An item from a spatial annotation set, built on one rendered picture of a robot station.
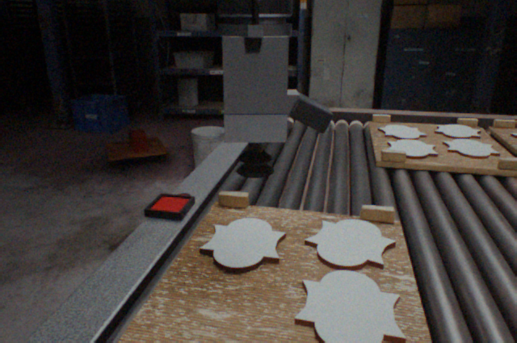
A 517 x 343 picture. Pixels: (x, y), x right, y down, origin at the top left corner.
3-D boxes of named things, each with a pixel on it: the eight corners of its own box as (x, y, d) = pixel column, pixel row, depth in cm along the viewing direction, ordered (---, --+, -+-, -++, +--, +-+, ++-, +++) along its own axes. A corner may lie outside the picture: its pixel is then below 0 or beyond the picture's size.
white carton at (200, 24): (180, 31, 499) (179, 13, 492) (190, 31, 525) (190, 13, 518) (207, 31, 489) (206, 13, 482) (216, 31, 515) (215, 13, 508)
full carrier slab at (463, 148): (375, 166, 102) (376, 150, 101) (367, 125, 140) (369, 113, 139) (531, 178, 95) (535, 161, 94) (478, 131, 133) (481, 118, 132)
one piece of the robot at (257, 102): (349, -7, 35) (337, 165, 40) (329, -3, 44) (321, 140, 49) (212, -7, 35) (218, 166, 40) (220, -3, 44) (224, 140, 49)
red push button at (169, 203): (149, 215, 78) (149, 209, 78) (163, 202, 84) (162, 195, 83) (178, 218, 77) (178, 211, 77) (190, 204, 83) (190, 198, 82)
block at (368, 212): (359, 220, 72) (360, 207, 71) (359, 215, 74) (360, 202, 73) (394, 224, 71) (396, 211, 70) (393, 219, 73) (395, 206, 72)
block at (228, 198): (217, 206, 77) (217, 193, 77) (220, 202, 79) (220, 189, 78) (247, 209, 76) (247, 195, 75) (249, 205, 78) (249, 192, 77)
